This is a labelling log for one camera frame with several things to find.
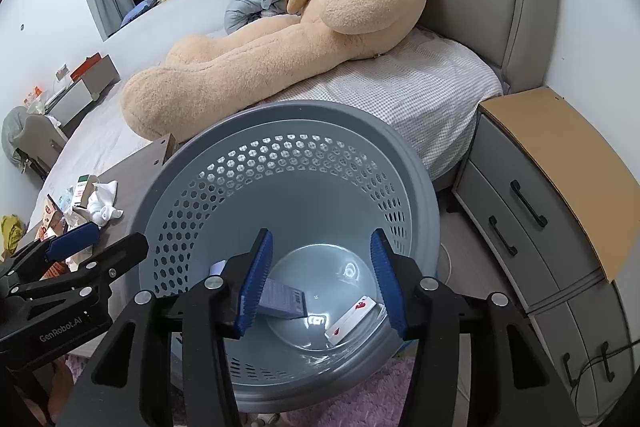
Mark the black drawer handle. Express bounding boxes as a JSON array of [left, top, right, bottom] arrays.
[[562, 352, 581, 389], [510, 181, 548, 228], [597, 342, 619, 383], [487, 215, 518, 257]]

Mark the white tissue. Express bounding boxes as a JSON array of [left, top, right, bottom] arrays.
[[87, 180, 123, 228]]

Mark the blue-purple cushion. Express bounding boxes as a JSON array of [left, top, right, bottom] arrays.
[[120, 0, 162, 26]]

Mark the small pale blue box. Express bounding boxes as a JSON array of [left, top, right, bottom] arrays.
[[210, 259, 307, 320]]

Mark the yellow cloth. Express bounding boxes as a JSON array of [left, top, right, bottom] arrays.
[[0, 215, 26, 254]]

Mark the grey-blue folded quilt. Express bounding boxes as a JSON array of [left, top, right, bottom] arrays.
[[224, 0, 301, 35]]

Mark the white and green medicine box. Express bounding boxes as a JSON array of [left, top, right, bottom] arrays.
[[74, 175, 98, 208]]

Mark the giant beige teddy bear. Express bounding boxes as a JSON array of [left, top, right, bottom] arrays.
[[121, 0, 435, 142]]

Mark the red box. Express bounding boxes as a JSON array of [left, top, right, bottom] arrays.
[[70, 53, 104, 80]]

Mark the white cable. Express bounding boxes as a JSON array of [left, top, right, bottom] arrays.
[[439, 246, 454, 284]]

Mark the black cable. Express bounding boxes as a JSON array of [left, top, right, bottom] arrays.
[[570, 346, 636, 423]]

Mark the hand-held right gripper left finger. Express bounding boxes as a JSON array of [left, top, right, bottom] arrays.
[[60, 228, 275, 427]]

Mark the white packet with red hearts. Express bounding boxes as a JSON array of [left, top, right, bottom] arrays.
[[324, 294, 387, 348]]

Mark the grey perforated plastic basket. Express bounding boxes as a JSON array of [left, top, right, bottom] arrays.
[[131, 101, 442, 415]]

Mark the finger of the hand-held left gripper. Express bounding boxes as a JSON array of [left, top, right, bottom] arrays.
[[10, 232, 150, 304], [0, 222, 101, 288]]

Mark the bed with checkered sheet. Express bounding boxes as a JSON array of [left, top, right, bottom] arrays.
[[37, 0, 503, 228]]

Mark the beige paper towel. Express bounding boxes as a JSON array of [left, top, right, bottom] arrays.
[[65, 206, 93, 229]]

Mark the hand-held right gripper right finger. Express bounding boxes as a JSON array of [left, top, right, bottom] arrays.
[[370, 228, 583, 427]]

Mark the grey chair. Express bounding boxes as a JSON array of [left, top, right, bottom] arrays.
[[2, 106, 69, 180]]

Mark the white and grey cabinet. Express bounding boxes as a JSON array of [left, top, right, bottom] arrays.
[[47, 54, 121, 128]]

